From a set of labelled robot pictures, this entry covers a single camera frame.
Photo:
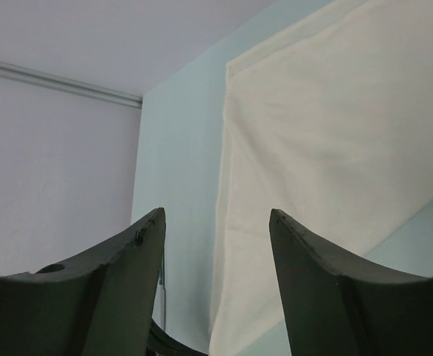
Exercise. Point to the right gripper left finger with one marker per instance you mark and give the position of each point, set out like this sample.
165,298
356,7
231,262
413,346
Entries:
98,302

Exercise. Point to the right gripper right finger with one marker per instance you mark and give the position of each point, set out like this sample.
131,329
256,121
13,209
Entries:
338,303

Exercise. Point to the white cloth napkin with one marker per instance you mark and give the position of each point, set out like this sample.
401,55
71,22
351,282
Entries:
331,121

